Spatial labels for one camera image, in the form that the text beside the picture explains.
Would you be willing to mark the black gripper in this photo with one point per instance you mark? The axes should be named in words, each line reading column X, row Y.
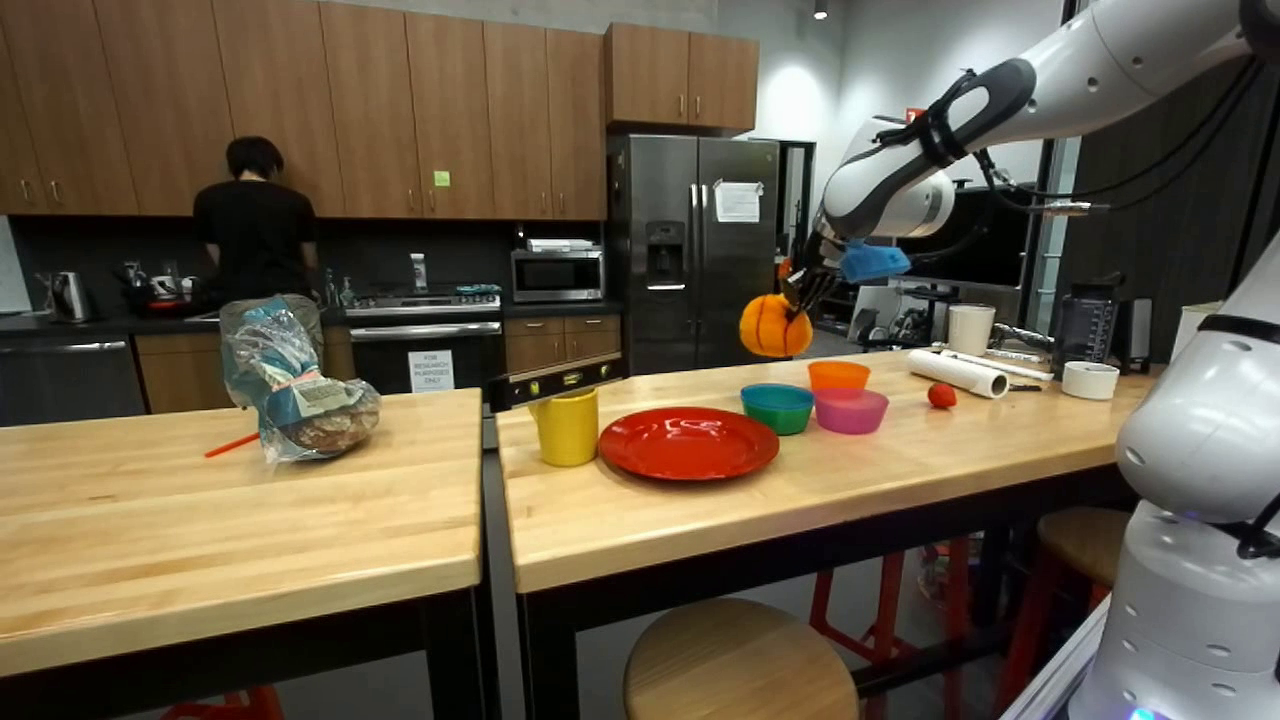
column 825, row 279

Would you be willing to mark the orange pumpkin plush toy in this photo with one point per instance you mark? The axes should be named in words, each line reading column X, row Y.
column 771, row 329

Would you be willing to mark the red strawberry plush toy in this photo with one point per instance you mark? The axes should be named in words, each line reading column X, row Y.
column 942, row 398

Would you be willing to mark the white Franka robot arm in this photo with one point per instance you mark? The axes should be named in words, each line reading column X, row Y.
column 1202, row 424

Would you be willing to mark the brown base cabinet with drawers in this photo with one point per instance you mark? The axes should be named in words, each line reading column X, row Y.
column 560, row 345

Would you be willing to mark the brown cabinet above refrigerator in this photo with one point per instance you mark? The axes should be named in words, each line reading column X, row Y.
column 681, row 78

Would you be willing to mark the black kitchen stove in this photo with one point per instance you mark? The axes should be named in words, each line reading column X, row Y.
column 426, row 334

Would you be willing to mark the green sticker on cabinet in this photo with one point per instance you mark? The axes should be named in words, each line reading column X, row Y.
column 441, row 177

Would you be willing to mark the brown base cabinet plain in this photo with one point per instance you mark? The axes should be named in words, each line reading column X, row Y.
column 180, row 370

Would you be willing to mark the orange plastic bowl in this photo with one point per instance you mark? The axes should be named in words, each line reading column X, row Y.
column 836, row 379

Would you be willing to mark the stainless steel refrigerator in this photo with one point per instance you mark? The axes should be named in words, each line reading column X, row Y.
column 692, row 264

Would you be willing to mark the white paper sheet on refrigerator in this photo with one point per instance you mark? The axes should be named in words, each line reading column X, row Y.
column 738, row 200

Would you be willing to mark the teal plastic bowl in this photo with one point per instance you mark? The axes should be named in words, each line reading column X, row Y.
column 779, row 411

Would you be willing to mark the pink plastic bowl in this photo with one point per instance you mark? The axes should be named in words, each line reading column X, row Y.
column 848, row 415

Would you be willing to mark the white paper cup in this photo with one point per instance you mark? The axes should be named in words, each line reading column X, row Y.
column 970, row 329

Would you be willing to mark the white paper towel roll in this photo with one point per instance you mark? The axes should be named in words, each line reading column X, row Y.
column 957, row 374

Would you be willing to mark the red plastic plate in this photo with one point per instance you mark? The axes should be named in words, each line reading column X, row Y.
column 686, row 445

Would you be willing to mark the butcher block table with dishes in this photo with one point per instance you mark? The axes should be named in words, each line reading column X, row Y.
column 801, row 494

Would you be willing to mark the silver microwave oven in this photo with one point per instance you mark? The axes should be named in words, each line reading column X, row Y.
column 556, row 273

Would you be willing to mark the yellow plastic cup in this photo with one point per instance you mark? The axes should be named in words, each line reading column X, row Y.
column 564, row 430

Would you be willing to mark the ceiling spot light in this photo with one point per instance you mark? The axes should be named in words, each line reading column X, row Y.
column 816, row 15

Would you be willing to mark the dark clear measuring pitcher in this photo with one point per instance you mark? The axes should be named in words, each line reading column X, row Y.
column 1090, row 329

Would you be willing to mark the round wooden stool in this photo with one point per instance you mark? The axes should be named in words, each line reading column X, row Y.
column 734, row 662
column 1080, row 543

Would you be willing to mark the white paper on oven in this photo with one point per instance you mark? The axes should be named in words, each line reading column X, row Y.
column 431, row 370

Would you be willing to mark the plastic bag of bread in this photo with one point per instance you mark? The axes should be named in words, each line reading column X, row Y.
column 297, row 395

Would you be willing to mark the person in black shirt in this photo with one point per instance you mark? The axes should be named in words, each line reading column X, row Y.
column 257, row 232

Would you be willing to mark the orange stick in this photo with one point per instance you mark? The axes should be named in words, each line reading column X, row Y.
column 229, row 445

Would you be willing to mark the butcher block table with bread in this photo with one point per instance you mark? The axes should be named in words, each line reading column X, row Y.
column 225, row 533

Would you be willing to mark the dark red cooking pot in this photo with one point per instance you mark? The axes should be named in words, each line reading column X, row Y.
column 163, row 290

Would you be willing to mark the silver electric kettle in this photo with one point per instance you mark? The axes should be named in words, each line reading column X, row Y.
column 69, row 298

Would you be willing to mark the dark dishwasher front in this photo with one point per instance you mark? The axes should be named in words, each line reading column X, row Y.
column 67, row 379

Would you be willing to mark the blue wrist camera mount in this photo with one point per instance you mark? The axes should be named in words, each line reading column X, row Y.
column 873, row 263

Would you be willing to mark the long brown wall cabinet row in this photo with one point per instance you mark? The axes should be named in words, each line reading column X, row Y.
column 375, row 107

